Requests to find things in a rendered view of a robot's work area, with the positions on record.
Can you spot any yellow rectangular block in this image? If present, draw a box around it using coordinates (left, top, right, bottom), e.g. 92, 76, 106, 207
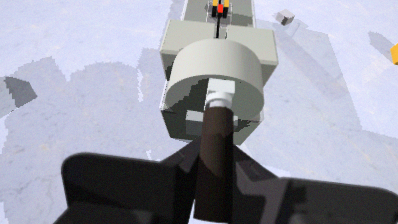
390, 44, 398, 65

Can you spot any small white cube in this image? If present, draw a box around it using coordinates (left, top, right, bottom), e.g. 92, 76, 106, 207
275, 9, 295, 26

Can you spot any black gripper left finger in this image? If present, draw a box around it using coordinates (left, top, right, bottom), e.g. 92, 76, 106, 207
61, 136, 201, 224

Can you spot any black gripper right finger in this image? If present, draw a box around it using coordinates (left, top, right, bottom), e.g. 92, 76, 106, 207
231, 144, 398, 224

